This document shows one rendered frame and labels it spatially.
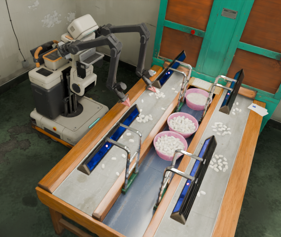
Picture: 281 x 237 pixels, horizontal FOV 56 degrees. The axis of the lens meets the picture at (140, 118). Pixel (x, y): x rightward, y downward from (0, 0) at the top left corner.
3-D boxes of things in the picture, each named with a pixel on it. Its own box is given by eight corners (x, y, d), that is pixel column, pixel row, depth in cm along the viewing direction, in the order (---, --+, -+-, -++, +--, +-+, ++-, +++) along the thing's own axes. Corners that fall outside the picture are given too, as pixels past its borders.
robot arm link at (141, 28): (148, 20, 219) (142, 25, 213) (151, 35, 227) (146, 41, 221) (105, 23, 241) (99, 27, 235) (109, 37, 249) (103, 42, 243)
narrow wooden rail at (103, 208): (92, 223, 165) (91, 214, 158) (187, 84, 290) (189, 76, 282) (99, 227, 163) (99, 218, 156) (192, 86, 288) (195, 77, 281)
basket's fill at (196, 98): (181, 105, 257) (183, 100, 254) (189, 93, 273) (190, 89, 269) (204, 113, 251) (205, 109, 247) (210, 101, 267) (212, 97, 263)
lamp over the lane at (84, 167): (76, 169, 147) (76, 161, 142) (130, 109, 190) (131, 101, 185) (88, 176, 145) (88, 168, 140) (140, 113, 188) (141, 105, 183)
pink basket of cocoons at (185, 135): (164, 138, 222) (166, 130, 216) (165, 118, 242) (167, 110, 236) (196, 143, 222) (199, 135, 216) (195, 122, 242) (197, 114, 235)
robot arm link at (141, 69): (145, 29, 226) (140, 35, 219) (151, 32, 225) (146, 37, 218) (139, 69, 258) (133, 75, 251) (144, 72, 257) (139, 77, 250)
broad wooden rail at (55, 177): (41, 198, 182) (36, 183, 169) (152, 77, 306) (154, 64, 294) (54, 206, 178) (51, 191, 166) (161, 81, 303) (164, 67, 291)
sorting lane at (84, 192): (52, 195, 169) (52, 193, 167) (163, 70, 294) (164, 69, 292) (91, 218, 160) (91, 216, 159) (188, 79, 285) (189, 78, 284)
